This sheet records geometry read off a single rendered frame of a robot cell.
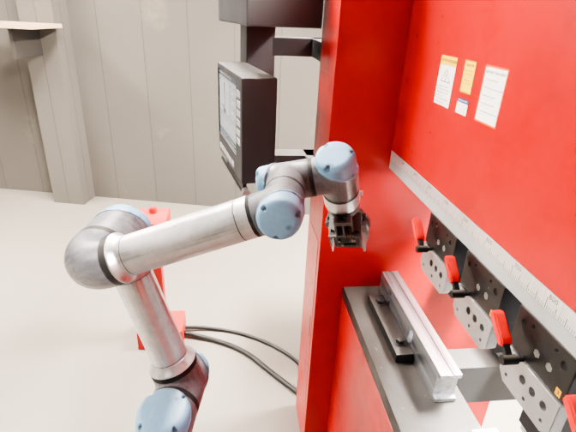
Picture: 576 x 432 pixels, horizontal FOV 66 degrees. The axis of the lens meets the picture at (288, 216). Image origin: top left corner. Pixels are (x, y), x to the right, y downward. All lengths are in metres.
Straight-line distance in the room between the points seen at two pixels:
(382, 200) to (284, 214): 0.89
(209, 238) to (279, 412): 1.72
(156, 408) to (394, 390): 0.63
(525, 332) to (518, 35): 0.53
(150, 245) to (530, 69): 0.72
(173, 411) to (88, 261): 0.40
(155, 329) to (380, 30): 1.02
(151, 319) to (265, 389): 1.50
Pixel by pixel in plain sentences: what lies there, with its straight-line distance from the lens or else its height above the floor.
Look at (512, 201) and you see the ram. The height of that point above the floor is 1.50.
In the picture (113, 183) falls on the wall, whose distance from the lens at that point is 4.76.
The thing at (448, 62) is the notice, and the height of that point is 1.70.
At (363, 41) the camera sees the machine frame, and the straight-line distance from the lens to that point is 1.40.
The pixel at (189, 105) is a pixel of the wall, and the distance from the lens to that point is 4.23.
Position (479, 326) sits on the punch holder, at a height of 1.22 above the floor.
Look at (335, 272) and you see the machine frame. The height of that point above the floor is 0.94.
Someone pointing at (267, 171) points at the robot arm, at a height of 1.52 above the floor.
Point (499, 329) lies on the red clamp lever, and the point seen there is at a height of 1.29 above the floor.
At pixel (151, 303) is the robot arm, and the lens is 1.04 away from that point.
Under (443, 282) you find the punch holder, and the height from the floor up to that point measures 1.21.
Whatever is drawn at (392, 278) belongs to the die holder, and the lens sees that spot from 1.60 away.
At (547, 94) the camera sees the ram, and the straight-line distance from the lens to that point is 0.86.
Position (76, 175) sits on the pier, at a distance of 4.65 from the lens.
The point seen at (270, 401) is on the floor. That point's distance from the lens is 2.43.
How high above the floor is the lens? 1.80
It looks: 25 degrees down
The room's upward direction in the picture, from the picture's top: 3 degrees clockwise
